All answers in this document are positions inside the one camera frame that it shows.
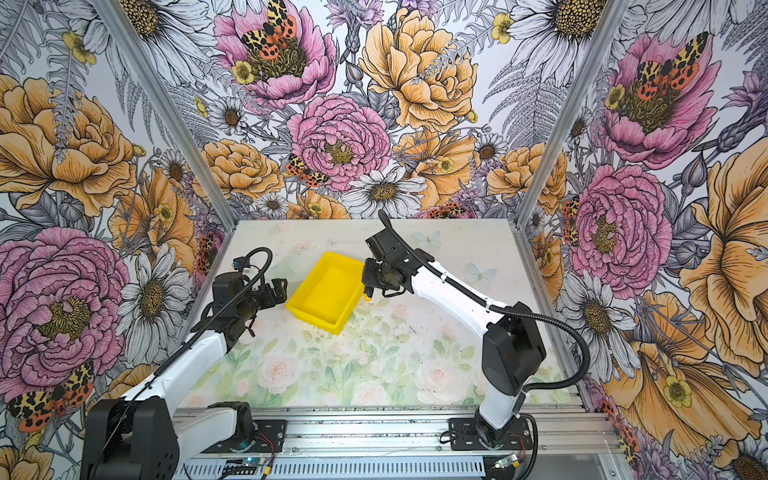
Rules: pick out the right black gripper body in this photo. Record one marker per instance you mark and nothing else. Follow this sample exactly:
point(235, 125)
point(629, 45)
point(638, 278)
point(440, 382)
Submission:
point(383, 267)

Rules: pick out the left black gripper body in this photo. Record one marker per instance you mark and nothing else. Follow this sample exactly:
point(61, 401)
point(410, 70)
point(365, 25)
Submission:
point(251, 303)

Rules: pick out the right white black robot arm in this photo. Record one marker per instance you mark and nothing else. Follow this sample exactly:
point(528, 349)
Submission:
point(512, 346)

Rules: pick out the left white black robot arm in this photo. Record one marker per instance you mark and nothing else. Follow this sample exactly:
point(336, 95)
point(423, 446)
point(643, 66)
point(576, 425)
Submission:
point(135, 435)

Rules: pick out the yellow plastic bin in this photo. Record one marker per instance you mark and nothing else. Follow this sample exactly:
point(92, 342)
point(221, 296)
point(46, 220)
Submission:
point(329, 294)

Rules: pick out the green circuit board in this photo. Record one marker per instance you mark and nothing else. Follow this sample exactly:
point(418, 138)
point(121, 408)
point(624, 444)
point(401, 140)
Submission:
point(249, 468)

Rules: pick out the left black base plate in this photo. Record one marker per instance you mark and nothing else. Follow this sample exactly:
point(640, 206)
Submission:
point(269, 437)

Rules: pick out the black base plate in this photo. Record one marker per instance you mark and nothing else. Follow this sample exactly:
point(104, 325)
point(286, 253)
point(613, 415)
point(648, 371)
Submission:
point(475, 434)
point(269, 437)

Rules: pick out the aluminium mounting rail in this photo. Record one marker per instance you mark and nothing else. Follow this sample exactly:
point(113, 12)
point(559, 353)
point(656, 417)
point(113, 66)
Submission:
point(389, 431)

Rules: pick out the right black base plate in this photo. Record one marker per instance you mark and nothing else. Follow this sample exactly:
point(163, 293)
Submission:
point(475, 434)

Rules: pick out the white slotted cable duct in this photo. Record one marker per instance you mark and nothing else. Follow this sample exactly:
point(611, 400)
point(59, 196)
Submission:
point(371, 467)

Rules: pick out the left aluminium frame post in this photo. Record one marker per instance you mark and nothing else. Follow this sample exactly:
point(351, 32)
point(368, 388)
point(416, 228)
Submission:
point(137, 57)

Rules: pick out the aluminium frame post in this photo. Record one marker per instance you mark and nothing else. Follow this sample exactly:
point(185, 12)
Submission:
point(137, 57)
point(605, 32)

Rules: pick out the right aluminium frame post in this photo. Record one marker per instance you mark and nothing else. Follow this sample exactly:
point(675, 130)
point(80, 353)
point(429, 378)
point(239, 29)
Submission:
point(605, 32)

